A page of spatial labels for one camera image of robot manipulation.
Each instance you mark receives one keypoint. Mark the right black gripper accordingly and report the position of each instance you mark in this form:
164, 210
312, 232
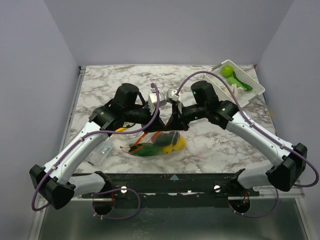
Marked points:
178, 120

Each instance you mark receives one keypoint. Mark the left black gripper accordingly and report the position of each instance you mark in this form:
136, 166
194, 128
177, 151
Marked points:
158, 125

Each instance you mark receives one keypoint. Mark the white green bok choy toy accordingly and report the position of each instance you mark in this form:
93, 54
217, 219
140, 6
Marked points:
145, 150

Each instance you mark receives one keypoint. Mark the clear zip bag orange zipper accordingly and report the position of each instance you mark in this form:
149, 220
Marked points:
146, 138

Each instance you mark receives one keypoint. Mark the yellow round lemon toy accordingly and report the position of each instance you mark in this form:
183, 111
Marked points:
180, 144

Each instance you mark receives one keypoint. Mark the dark green avocado toy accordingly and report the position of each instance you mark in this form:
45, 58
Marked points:
163, 139

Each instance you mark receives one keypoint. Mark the yellow corn toy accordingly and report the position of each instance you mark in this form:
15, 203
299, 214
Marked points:
168, 149

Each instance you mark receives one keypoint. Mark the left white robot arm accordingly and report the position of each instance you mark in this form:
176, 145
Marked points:
55, 181

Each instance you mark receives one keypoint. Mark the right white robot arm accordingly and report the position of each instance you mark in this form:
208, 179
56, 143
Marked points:
287, 161

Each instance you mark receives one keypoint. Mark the white dumpling toy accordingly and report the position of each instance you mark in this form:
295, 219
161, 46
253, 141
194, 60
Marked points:
237, 91

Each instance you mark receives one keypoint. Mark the green leafy vegetable toy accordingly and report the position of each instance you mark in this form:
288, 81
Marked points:
235, 80

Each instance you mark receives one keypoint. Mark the green cabbage toy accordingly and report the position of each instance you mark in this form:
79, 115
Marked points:
227, 71

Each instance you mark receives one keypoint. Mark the white perforated plastic basket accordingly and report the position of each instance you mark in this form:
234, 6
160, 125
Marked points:
219, 82

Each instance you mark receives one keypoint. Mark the clear plastic screw box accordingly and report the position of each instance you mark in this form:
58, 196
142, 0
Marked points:
100, 153

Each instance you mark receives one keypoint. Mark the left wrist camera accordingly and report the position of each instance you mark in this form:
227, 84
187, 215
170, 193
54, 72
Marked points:
152, 101

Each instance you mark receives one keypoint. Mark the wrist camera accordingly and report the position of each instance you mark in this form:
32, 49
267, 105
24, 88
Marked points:
173, 98
152, 101

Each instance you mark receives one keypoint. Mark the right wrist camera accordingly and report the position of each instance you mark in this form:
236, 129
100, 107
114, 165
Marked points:
173, 98

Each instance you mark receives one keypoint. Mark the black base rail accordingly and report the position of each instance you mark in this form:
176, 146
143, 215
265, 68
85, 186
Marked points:
171, 190

